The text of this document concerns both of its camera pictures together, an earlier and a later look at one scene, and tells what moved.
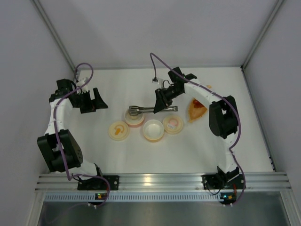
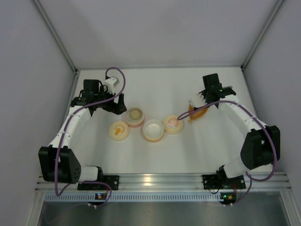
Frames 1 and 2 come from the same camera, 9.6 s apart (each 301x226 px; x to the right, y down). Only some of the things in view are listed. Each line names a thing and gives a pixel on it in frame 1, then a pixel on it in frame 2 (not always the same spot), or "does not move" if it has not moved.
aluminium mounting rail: x=277 y=181 does not move
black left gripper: x=89 y=101 → x=115 y=106
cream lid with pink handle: x=172 y=124 does not move
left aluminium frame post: x=42 y=11 does not move
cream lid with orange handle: x=118 y=131 does not move
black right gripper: x=163 y=98 → x=204 y=94
